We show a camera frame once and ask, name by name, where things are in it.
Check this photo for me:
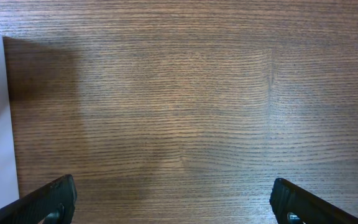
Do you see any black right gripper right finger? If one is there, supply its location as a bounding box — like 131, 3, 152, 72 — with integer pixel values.
269, 178, 358, 224

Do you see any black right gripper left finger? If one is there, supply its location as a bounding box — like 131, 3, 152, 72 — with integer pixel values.
0, 174, 77, 224

